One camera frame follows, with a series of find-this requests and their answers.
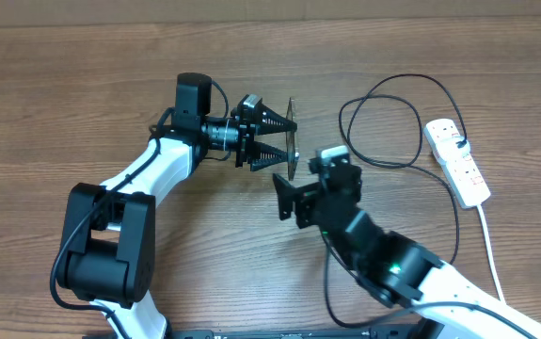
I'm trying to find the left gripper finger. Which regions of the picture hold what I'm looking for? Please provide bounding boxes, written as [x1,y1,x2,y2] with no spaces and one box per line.
[256,103,297,136]
[249,141,288,171]

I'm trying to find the black Galaxy phone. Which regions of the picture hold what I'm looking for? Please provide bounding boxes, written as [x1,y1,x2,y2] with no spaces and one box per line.
[286,97,299,181]

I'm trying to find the black charger cable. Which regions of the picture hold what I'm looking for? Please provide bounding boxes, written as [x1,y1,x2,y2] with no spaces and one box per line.
[321,73,470,329]

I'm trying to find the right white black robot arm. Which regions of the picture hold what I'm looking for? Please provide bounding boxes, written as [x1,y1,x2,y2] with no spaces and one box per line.
[273,164,541,338]

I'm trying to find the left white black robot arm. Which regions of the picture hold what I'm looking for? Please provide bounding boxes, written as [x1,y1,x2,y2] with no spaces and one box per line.
[49,73,299,338]

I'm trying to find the white charger plug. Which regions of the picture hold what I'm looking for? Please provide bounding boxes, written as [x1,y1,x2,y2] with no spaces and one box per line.
[432,136,470,165]

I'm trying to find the white power strip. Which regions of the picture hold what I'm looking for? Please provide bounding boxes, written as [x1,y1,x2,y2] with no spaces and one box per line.
[423,119,491,209]

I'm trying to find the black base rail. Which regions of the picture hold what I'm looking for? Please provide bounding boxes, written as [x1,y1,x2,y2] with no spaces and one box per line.
[167,324,418,339]

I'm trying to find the white power strip cord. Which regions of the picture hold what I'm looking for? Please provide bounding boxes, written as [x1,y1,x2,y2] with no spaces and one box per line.
[475,203,506,304]

